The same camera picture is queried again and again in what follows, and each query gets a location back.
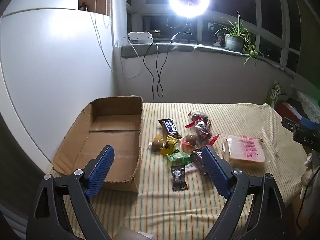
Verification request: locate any dark chocolate bar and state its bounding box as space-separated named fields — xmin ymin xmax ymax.
xmin=159 ymin=119 xmax=182 ymax=139

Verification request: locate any white cable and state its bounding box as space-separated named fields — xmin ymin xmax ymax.
xmin=117 ymin=36 xmax=139 ymax=78

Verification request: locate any dark brown candy packet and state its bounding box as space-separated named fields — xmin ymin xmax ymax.
xmin=189 ymin=149 xmax=209 ymax=176

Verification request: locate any white lace cloth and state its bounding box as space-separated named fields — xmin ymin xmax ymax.
xmin=297 ymin=90 xmax=320 ymax=126

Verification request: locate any green candy packet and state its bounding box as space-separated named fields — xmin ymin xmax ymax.
xmin=167 ymin=149 xmax=190 ymax=165

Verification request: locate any red edged braised egg packet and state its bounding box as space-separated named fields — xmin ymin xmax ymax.
xmin=181 ymin=133 xmax=220 ymax=153

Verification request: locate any potted spider plant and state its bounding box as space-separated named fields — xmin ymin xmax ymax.
xmin=212 ymin=11 xmax=265 ymax=67

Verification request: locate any round chocolate ball left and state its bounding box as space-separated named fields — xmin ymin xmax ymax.
xmin=149 ymin=134 xmax=167 ymax=153

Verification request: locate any black candy packet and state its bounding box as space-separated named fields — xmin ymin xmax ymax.
xmin=171 ymin=164 xmax=188 ymax=192

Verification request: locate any yellow snack packet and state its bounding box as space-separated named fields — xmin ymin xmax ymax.
xmin=160 ymin=135 xmax=182 ymax=156

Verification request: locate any white power box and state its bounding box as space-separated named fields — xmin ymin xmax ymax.
xmin=128 ymin=31 xmax=153 ymax=44

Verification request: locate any red edged dark snack packet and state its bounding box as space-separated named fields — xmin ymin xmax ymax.
xmin=185 ymin=119 xmax=213 ymax=140

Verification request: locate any red box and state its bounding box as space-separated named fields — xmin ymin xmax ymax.
xmin=274 ymin=101 xmax=304 ymax=123

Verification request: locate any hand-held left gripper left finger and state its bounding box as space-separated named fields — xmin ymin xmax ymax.
xmin=27 ymin=145 xmax=115 ymax=240

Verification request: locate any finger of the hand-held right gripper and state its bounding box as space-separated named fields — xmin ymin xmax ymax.
xmin=301 ymin=117 xmax=317 ymax=130
xmin=281 ymin=117 xmax=320 ymax=147

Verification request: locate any white pink candy packet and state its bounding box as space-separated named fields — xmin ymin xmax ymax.
xmin=184 ymin=162 xmax=198 ymax=173

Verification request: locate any small figurine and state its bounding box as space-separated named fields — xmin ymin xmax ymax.
xmin=214 ymin=32 xmax=225 ymax=47

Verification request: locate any person's right hand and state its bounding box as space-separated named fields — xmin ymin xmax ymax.
xmin=301 ymin=154 xmax=314 ymax=193

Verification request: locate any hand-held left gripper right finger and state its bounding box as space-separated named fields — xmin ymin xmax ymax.
xmin=201 ymin=145 xmax=294 ymax=240

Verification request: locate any pink printed bread packet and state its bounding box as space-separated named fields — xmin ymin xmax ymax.
xmin=222 ymin=134 xmax=266 ymax=168

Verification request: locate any white hanging cord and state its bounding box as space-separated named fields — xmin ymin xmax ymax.
xmin=89 ymin=0 xmax=113 ymax=71

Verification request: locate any black tripod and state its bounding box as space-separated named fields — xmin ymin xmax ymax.
xmin=175 ymin=17 xmax=200 ymax=46

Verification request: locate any cardboard box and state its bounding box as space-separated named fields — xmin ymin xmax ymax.
xmin=52 ymin=95 xmax=143 ymax=193

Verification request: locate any white bead chain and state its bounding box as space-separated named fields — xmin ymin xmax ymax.
xmin=104 ymin=0 xmax=112 ymax=28

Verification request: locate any green snack bag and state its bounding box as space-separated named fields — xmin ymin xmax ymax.
xmin=265 ymin=81 xmax=287 ymax=108

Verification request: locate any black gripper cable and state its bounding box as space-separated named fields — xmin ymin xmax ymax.
xmin=296 ymin=165 xmax=320 ymax=231

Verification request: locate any window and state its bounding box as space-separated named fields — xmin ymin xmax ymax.
xmin=126 ymin=0 xmax=308 ymax=73

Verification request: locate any clear packet of dark dates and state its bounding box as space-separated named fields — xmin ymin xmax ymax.
xmin=188 ymin=111 xmax=210 ymax=124

